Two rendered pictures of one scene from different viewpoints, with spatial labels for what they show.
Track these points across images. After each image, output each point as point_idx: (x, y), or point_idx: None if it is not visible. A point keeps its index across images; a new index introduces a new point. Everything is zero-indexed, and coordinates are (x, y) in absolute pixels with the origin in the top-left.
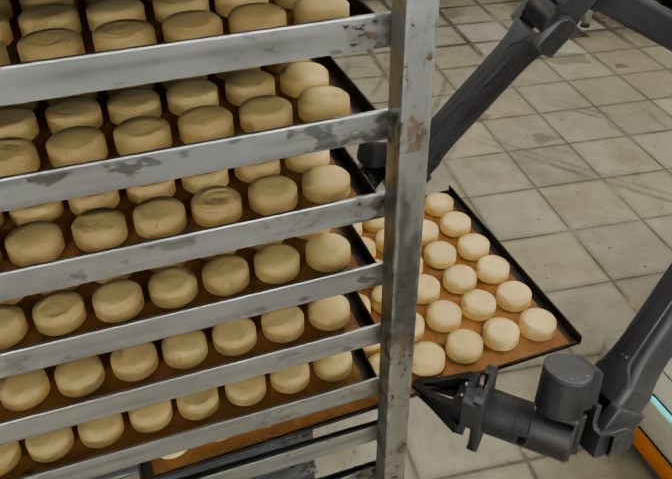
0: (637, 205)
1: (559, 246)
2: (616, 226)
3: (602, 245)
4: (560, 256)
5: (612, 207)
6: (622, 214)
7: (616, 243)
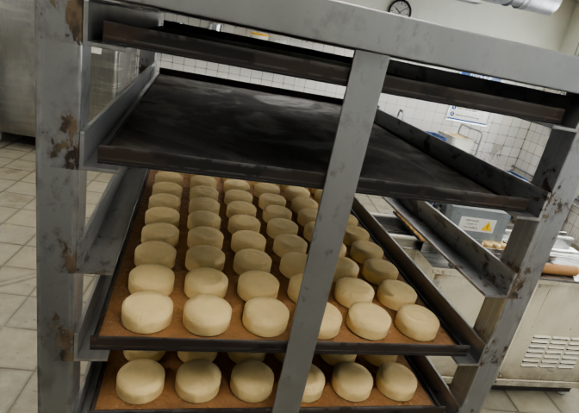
0: (15, 291)
1: (9, 338)
2: (21, 308)
3: (29, 321)
4: (18, 342)
5: (5, 300)
6: (15, 300)
7: (34, 315)
